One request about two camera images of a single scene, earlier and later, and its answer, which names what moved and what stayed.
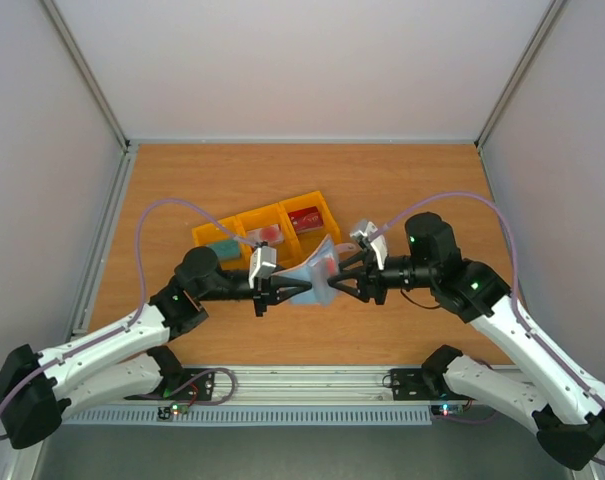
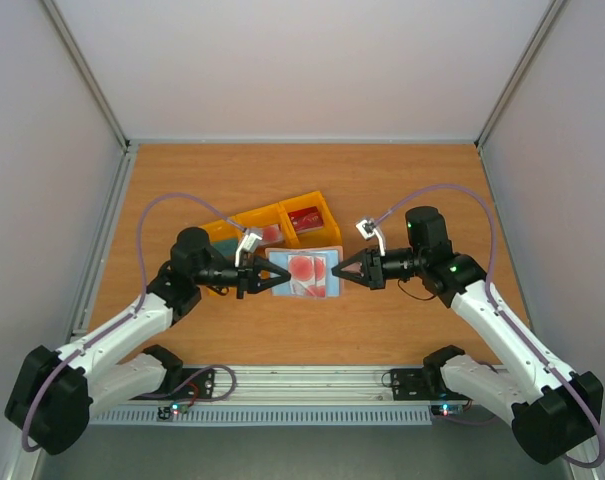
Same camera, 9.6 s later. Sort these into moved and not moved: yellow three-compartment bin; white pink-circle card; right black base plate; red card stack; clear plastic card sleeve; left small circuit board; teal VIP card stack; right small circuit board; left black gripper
Moved: clear plastic card sleeve; left black gripper; white pink-circle card
Not moved: teal VIP card stack; right black base plate; red card stack; right small circuit board; left small circuit board; yellow three-compartment bin
